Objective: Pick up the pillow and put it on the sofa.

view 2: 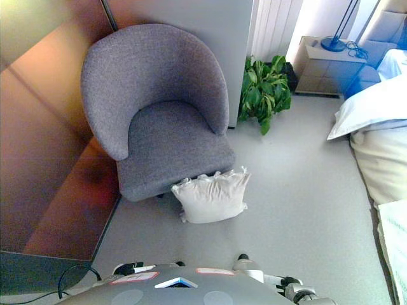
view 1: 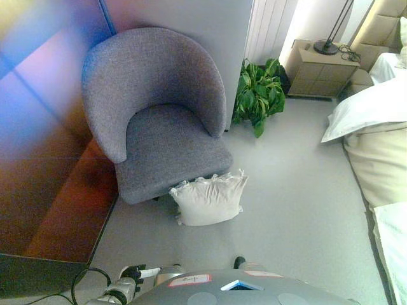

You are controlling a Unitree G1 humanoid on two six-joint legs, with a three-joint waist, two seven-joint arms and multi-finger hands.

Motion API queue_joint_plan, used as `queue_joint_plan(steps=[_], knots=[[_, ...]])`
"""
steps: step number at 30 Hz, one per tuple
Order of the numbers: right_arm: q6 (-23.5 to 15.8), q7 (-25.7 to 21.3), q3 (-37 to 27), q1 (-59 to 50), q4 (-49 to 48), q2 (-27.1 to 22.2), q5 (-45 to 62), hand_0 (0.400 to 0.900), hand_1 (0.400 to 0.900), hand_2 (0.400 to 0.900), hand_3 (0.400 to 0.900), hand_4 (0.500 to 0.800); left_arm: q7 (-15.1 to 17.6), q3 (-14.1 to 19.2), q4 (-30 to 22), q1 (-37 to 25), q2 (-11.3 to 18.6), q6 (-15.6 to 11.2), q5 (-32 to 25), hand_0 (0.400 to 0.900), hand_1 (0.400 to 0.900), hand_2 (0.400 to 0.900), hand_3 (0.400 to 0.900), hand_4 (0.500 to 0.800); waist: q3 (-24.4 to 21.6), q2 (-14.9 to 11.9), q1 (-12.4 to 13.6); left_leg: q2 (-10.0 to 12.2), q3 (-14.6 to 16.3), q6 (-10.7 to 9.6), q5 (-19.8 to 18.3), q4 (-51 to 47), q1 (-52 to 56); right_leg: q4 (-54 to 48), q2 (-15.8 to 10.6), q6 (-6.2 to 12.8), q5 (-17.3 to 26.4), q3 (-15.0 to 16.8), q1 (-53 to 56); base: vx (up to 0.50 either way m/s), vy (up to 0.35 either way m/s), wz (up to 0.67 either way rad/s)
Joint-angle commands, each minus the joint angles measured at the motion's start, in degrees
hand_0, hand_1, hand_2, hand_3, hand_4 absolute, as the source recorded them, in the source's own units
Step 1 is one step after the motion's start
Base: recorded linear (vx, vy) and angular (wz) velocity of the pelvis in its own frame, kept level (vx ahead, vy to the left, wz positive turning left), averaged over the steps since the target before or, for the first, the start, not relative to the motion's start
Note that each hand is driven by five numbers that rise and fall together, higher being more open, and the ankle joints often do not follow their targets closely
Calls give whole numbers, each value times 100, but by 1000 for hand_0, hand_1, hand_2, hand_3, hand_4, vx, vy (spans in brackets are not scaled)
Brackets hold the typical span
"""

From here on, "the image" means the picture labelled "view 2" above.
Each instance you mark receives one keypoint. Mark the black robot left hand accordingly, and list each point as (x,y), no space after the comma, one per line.
(130,268)

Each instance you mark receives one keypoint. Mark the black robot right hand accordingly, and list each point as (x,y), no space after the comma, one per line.
(280,282)

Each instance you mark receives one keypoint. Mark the white fringed pillow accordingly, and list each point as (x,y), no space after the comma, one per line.
(210,200)

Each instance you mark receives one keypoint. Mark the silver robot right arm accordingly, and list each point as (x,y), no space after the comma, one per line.
(308,294)

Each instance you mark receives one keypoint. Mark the grey robot torso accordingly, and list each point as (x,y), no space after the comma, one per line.
(190,295)

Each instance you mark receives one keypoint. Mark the white printed bag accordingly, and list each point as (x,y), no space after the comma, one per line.
(397,248)

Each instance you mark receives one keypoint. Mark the brown glossy wooden cabinet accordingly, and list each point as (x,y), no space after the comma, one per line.
(47,159)

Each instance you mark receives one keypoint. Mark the cream bed mattress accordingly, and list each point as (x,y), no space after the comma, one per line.
(381,159)

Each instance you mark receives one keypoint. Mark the grey fabric armchair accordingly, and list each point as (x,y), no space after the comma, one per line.
(152,79)

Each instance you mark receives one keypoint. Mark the green leafy houseplant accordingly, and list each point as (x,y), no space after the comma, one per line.
(264,92)

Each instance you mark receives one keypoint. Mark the black plant pot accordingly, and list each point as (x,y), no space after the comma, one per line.
(291,76)

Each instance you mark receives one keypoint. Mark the beige nightstand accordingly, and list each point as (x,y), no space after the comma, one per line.
(327,73)

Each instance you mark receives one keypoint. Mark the lamp with dark round base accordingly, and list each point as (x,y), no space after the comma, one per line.
(332,43)

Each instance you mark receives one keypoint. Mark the beige padded headboard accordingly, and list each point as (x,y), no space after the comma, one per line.
(388,25)

